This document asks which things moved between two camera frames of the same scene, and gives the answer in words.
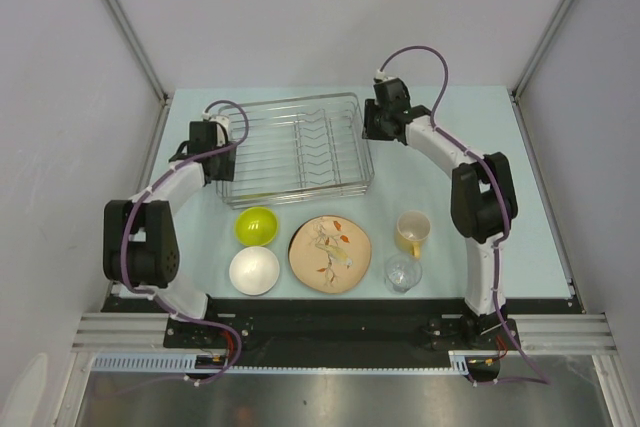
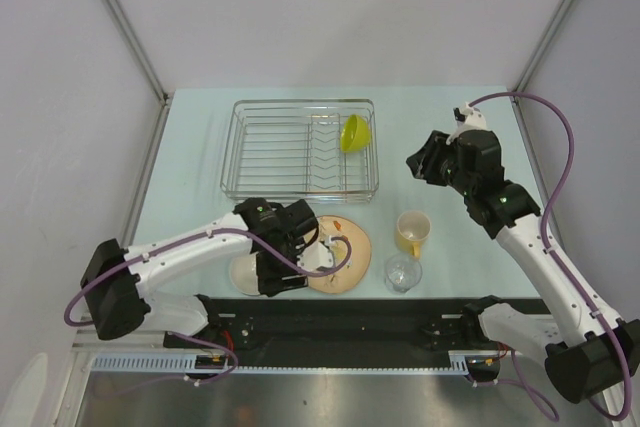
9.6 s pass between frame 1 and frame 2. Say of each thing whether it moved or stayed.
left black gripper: moved
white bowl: stayed
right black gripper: moved
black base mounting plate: stayed
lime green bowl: moved
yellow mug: stayed
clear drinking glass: stayed
